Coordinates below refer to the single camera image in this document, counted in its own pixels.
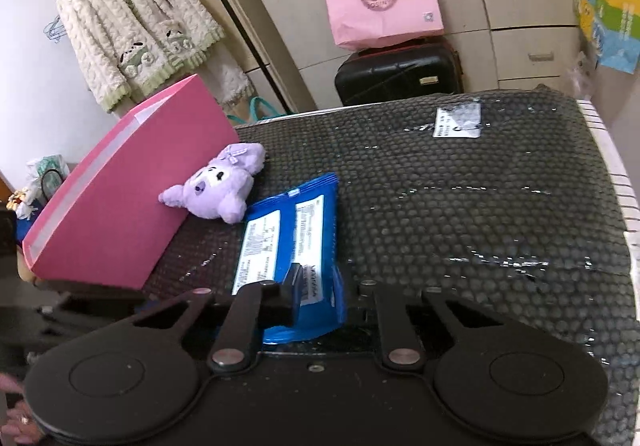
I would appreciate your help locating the cream fluffy pajama trousers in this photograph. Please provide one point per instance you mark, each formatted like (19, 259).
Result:
(224, 77)

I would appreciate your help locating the person's left hand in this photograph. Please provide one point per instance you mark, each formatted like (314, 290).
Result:
(20, 426)

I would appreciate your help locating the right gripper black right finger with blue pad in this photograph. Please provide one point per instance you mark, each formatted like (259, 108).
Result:
(400, 347)

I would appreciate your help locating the black textured mat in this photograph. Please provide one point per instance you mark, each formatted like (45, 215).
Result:
(519, 229)

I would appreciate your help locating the blue clothes hangers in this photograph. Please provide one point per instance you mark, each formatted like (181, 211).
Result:
(55, 30)

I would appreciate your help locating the blue flower bouquet box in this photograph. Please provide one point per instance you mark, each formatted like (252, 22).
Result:
(27, 205)

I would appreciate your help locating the brown woven basket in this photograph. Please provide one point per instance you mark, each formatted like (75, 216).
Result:
(50, 181)

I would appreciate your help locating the cream fluffy pajama jacket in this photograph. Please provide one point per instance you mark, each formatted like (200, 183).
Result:
(128, 49)

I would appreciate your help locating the pink cardboard box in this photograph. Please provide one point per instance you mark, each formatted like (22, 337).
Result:
(105, 225)

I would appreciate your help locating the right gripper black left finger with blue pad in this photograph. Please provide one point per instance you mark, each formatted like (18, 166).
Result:
(255, 308)

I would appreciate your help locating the blue wet wipes packet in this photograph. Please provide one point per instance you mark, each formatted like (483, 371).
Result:
(298, 226)

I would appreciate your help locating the black suitcase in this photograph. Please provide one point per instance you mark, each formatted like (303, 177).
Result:
(411, 69)

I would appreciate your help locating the purple plush toy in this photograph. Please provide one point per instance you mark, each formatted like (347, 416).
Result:
(219, 190)

